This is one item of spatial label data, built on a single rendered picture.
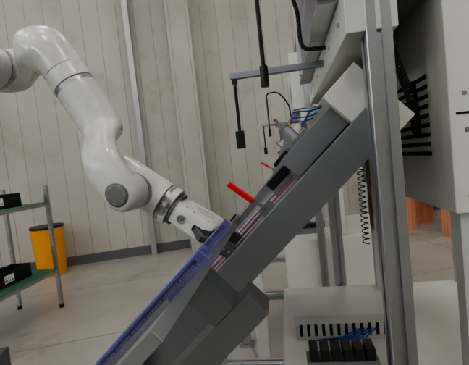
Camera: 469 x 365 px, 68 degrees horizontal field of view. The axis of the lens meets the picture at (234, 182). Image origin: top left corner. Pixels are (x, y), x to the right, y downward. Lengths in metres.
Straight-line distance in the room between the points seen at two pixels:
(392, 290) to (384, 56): 0.38
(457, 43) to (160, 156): 4.39
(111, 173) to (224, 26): 4.71
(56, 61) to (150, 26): 4.40
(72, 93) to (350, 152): 0.57
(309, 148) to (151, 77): 4.42
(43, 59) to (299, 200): 0.59
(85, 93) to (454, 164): 0.71
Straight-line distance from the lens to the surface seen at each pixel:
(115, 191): 0.69
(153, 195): 0.74
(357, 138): 0.64
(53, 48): 0.86
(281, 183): 0.98
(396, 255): 0.64
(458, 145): 0.69
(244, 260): 0.66
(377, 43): 0.63
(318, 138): 0.67
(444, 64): 0.70
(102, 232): 4.98
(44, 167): 5.07
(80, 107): 0.80
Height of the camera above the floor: 1.13
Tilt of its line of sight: 3 degrees down
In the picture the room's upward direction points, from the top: 6 degrees counter-clockwise
